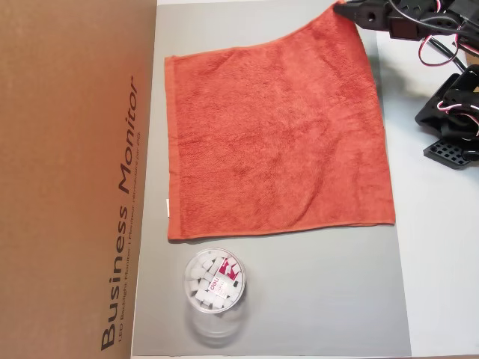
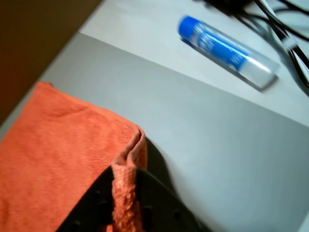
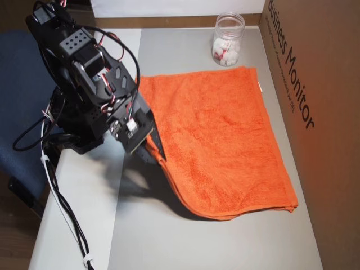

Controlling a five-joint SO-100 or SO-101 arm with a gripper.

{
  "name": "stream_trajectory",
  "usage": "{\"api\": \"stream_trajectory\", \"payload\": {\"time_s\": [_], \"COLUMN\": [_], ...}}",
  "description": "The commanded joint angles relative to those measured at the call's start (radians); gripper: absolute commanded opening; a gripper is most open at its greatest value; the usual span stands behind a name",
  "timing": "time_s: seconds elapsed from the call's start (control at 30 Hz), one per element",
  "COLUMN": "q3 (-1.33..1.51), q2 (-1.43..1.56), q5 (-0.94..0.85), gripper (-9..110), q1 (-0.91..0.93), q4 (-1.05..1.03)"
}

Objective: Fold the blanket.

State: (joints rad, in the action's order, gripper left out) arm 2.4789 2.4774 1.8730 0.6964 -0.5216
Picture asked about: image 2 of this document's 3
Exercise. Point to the cardboard monitor box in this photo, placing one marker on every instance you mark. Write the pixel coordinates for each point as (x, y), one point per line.
(31, 43)

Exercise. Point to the orange terry towel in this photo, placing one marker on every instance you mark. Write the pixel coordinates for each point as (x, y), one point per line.
(55, 149)

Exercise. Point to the grey table mat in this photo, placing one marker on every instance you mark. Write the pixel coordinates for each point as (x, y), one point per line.
(205, 133)

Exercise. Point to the blue clear plastic bottle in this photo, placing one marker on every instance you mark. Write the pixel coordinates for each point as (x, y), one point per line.
(222, 46)

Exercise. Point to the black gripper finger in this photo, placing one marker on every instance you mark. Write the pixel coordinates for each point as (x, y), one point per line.
(96, 205)
(164, 210)

